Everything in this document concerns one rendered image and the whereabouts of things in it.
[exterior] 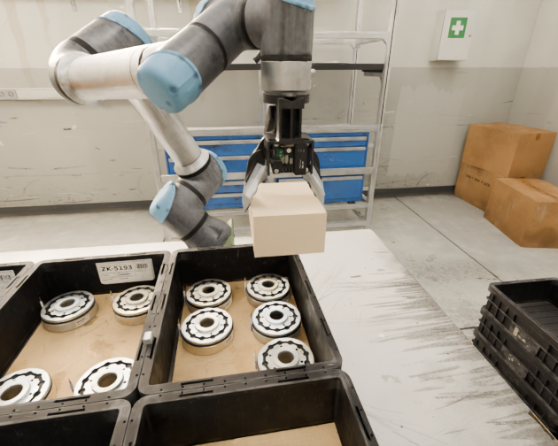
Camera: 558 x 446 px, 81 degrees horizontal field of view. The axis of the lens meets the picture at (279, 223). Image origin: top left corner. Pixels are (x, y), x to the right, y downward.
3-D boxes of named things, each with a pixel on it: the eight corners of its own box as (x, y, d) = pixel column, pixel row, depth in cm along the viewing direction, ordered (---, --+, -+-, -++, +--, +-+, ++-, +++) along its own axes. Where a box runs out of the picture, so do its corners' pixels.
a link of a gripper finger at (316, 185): (327, 218, 57) (299, 177, 53) (319, 204, 62) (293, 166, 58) (343, 208, 56) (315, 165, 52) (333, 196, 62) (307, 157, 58)
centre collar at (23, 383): (1, 385, 54) (0, 382, 54) (35, 378, 55) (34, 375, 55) (-13, 412, 50) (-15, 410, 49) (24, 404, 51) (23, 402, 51)
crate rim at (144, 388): (174, 257, 81) (172, 249, 80) (292, 248, 85) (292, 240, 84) (137, 408, 46) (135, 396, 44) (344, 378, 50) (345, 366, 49)
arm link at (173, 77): (11, 72, 66) (144, 47, 37) (55, 42, 70) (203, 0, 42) (59, 119, 74) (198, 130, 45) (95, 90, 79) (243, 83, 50)
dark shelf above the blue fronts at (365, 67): (219, 72, 258) (218, 64, 255) (365, 71, 273) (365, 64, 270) (217, 73, 218) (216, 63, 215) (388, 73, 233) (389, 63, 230)
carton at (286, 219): (249, 218, 69) (247, 184, 66) (305, 214, 71) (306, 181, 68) (254, 257, 55) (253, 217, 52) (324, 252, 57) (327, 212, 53)
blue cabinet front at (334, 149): (275, 204, 265) (275, 134, 241) (360, 200, 274) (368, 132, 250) (275, 206, 263) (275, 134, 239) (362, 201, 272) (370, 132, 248)
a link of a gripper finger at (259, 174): (230, 214, 54) (260, 168, 51) (230, 201, 59) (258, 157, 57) (246, 223, 55) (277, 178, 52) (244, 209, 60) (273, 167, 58)
